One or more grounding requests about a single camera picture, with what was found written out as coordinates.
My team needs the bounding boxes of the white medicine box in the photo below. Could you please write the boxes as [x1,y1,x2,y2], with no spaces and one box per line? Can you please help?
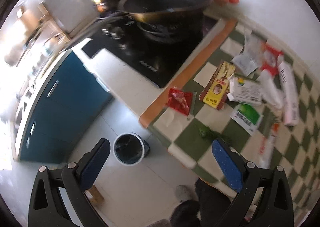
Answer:
[227,74,262,106]

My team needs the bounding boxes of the left grey slipper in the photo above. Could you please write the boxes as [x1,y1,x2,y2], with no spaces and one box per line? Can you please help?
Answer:
[175,185,197,203]

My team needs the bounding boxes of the green white packet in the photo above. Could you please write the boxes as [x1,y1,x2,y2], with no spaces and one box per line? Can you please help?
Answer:
[230,104,264,135]

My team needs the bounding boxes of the white pink long box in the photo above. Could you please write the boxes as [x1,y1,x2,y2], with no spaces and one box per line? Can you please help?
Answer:
[278,61,299,126]

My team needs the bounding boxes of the white round trash bin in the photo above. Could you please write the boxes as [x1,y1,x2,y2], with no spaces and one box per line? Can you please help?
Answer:
[113,133,150,166]

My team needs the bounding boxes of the right black trouser leg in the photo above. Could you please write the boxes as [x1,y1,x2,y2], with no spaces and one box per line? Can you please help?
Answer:
[195,179,231,226]

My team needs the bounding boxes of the black induction cooktop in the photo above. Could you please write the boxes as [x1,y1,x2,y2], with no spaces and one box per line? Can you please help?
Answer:
[82,16,217,89]

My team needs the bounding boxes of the yellow red paper box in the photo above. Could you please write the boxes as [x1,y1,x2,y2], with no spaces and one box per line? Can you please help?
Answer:
[199,61,235,110]

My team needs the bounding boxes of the green white checkered mat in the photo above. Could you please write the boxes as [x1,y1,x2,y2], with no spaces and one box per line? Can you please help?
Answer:
[139,21,319,217]

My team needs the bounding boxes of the red snack wrapper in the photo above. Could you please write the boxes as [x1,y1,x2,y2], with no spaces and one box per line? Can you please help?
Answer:
[166,88,193,116]

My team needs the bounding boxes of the white orange wrapper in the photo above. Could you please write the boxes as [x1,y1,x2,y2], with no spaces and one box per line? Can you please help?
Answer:
[258,122,279,168]

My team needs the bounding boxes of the red white snack bag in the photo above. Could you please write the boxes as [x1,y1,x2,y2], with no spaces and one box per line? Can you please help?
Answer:
[260,43,284,77]

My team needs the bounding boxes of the blue kitchen cabinets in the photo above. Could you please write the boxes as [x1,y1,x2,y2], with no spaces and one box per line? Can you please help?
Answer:
[15,51,112,164]

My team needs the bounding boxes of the small cardboard box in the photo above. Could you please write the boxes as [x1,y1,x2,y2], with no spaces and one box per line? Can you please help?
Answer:
[85,185,104,206]

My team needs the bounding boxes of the white cylindrical tube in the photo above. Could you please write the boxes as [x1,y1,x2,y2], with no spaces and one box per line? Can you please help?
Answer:
[257,70,284,111]

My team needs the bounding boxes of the left black trouser leg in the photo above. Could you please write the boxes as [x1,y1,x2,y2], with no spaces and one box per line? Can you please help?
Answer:
[170,200,201,227]

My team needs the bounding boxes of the black wok pan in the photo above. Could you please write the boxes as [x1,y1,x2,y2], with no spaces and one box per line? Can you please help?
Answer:
[99,0,213,24]

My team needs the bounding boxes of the black trouser leg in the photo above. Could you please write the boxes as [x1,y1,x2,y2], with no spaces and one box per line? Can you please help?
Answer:
[195,179,231,226]
[170,200,201,227]

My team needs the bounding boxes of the green vegetable scrap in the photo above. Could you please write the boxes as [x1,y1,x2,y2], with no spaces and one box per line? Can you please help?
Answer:
[198,125,231,143]

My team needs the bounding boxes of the grey white foil packet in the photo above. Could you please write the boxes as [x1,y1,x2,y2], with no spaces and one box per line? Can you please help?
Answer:
[232,34,263,77]

